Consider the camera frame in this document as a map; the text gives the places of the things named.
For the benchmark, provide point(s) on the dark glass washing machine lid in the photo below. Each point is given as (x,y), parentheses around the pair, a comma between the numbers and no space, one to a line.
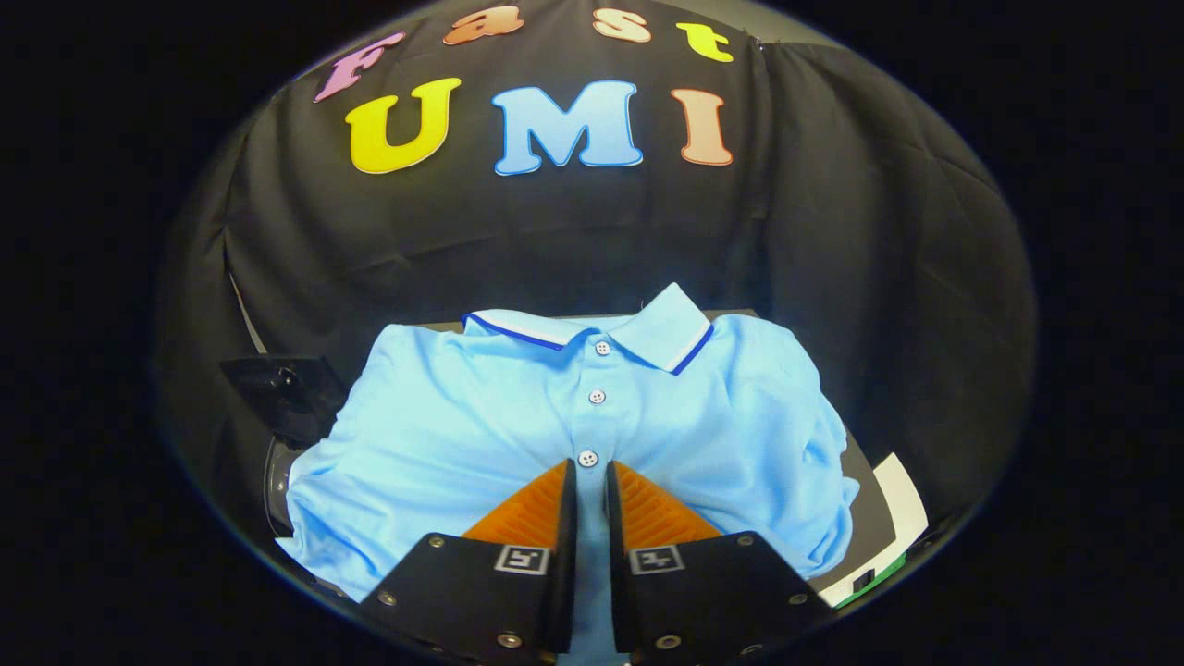
(287,393)

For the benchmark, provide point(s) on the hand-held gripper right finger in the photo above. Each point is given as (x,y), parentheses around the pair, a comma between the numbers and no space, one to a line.
(684,601)

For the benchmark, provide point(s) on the light blue polo shirt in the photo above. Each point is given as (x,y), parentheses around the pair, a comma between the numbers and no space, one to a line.
(444,435)

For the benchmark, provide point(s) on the green object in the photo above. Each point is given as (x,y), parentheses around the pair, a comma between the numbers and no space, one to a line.
(879,575)

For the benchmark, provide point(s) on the small black object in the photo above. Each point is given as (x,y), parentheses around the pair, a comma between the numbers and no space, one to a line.
(865,582)

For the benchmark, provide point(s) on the black and beige cabinet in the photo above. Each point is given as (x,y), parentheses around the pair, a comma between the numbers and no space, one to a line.
(869,518)

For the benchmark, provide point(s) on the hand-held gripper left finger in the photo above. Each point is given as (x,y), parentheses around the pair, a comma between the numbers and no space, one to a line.
(518,601)

